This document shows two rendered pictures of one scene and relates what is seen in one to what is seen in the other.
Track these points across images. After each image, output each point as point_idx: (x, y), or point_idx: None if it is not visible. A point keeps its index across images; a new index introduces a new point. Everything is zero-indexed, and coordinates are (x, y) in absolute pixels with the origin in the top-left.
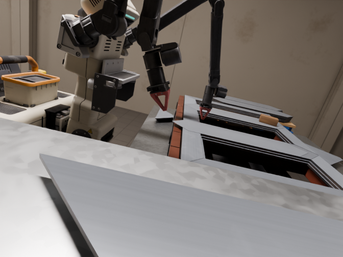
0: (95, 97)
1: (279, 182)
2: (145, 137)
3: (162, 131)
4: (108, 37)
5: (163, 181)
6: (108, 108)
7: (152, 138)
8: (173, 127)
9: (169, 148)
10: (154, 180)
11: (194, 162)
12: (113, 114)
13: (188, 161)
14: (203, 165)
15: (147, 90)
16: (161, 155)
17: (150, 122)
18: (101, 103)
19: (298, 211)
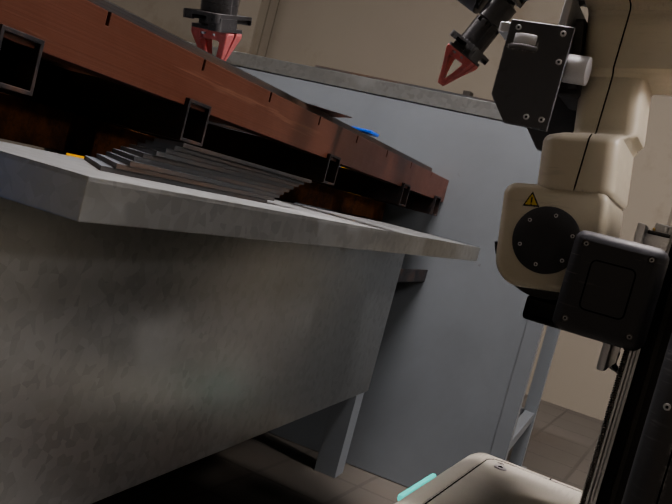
0: (574, 123)
1: (410, 86)
2: (379, 226)
3: (292, 205)
4: (581, 5)
5: (486, 99)
6: (537, 135)
7: (353, 219)
8: (310, 145)
9: (365, 172)
10: (489, 100)
11: (460, 96)
12: (525, 183)
13: (463, 97)
14: (454, 95)
15: (485, 62)
16: (479, 100)
17: (318, 215)
18: (555, 131)
19: (432, 88)
